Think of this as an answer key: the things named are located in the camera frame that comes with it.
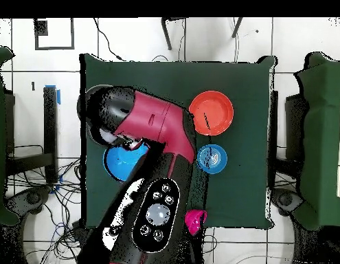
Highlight pink plastic bowl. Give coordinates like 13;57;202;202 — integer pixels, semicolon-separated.
184;209;208;237

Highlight black floor cable with plug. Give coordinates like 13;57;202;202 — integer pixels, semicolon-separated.
93;17;124;62

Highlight orange plastic bowl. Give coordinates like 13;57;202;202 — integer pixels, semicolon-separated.
188;90;234;137

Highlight ribbed light blue bowl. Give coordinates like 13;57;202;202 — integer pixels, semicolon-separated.
196;144;228;175

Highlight black stand post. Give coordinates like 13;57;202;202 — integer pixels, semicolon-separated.
43;86;59;184

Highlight black metal chair legs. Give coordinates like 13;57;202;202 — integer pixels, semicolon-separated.
160;16;244;51

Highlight black power strip box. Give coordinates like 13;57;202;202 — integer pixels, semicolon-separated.
71;219;91;244

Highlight dark green table cloth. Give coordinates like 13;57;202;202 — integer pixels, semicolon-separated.
79;53;277;230

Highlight large light blue bowl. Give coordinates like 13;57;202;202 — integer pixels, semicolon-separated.
102;142;150;183

